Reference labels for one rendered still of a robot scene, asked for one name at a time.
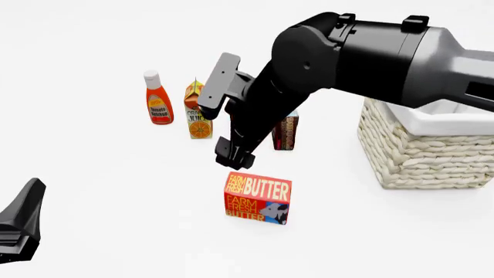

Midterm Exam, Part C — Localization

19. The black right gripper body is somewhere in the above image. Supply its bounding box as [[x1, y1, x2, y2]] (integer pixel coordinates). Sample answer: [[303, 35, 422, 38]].
[[214, 135, 257, 171]]

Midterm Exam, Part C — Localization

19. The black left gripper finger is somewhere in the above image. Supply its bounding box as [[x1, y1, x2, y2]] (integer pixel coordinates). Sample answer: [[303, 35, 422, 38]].
[[0, 177, 47, 236]]

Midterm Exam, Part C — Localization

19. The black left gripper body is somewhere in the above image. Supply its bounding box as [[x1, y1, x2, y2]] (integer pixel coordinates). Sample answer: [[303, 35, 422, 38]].
[[0, 223, 42, 265]]

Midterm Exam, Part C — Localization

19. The red butter box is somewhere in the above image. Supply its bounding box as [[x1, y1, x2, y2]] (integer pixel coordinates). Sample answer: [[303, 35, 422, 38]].
[[223, 171, 293, 226]]

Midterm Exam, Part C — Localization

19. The woven cream basket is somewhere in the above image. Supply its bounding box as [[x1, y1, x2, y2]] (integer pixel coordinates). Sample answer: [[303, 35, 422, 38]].
[[357, 97, 494, 191]]

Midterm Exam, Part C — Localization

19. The white cloth basket liner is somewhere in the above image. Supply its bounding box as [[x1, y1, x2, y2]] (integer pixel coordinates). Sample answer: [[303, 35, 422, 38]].
[[379, 100, 494, 137]]

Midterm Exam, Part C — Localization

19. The orange juice carton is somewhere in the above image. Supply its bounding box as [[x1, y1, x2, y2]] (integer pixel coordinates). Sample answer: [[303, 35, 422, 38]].
[[183, 76, 214, 141]]

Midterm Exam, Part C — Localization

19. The dark brown chocolate carton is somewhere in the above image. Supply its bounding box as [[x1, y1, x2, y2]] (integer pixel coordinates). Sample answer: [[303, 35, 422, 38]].
[[271, 110, 300, 151]]

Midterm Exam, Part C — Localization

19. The red ketchup bottle white cap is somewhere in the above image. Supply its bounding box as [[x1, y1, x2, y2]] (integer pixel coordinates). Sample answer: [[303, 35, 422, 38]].
[[143, 69, 175, 126]]

